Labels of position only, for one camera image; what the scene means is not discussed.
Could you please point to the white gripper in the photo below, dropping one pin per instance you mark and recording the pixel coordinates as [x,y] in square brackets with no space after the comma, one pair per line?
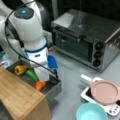
[39,62]

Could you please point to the orange toy carrot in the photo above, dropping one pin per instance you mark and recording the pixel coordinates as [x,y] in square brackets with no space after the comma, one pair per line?
[40,85]

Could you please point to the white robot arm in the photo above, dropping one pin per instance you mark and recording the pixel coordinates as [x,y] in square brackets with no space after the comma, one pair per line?
[22,34]

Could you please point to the green toy vegetable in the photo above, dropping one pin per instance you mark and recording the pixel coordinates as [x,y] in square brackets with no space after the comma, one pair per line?
[32,75]

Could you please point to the yellow toy vegetable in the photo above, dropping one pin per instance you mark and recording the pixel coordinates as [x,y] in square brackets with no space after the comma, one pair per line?
[20,69]

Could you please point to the plastic water bottle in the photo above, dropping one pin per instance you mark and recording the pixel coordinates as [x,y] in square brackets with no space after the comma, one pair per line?
[5,63]

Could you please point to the wooden cabinet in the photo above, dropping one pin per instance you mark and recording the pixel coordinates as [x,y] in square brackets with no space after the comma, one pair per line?
[22,101]

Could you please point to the silver toaster oven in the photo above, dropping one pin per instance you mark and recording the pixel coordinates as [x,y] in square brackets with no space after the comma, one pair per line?
[89,39]

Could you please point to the white induction cooker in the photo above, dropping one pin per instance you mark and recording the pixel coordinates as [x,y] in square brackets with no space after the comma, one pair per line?
[113,109]

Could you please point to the pink pan with white handle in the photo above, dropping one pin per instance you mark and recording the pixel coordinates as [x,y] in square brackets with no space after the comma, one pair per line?
[104,92]

